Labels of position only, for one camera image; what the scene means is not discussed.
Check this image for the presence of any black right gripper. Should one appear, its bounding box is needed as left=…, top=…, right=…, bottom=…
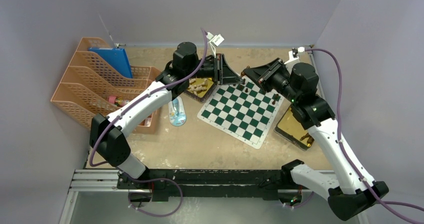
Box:
left=243, top=58, right=301, bottom=103

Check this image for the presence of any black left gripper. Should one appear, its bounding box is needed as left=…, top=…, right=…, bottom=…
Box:
left=185, top=53, right=243, bottom=85

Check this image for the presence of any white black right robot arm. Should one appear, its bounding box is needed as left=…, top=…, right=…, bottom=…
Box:
left=242, top=58, right=389, bottom=221

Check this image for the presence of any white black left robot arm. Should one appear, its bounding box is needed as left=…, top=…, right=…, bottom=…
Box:
left=89, top=42, right=244, bottom=189

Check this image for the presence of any gold tin with light pieces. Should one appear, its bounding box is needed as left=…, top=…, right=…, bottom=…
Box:
left=184, top=78, right=216, bottom=103

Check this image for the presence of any green white chess board mat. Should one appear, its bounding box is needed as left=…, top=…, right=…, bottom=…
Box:
left=197, top=76, right=285, bottom=149

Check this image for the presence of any gold tin with dark pieces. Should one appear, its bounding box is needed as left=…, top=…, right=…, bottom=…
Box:
left=274, top=107, right=315, bottom=151

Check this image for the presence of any light blue round item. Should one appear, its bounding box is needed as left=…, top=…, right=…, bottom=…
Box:
left=168, top=97, right=187, bottom=127

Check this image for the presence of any small orange plastic box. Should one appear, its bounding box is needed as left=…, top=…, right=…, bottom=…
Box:
left=134, top=114, right=159, bottom=134

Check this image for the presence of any pink bottle in rack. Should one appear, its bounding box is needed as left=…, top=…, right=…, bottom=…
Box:
left=107, top=96, right=130, bottom=107

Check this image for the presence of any blue folder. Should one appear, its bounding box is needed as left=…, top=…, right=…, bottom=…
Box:
left=88, top=47, right=133, bottom=78

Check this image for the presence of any orange plastic file rack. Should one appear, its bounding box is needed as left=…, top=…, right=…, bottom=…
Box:
left=51, top=37, right=160, bottom=129

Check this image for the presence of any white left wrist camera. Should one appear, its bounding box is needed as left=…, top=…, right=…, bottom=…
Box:
left=206, top=32, right=225, bottom=47

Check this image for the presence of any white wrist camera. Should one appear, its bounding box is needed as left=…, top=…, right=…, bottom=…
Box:
left=206, top=32, right=225, bottom=47
left=284, top=46, right=305, bottom=64

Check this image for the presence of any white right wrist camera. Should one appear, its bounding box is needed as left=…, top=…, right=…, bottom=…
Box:
left=284, top=46, right=305, bottom=64

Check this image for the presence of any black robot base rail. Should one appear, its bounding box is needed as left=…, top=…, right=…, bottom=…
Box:
left=117, top=169, right=308, bottom=203

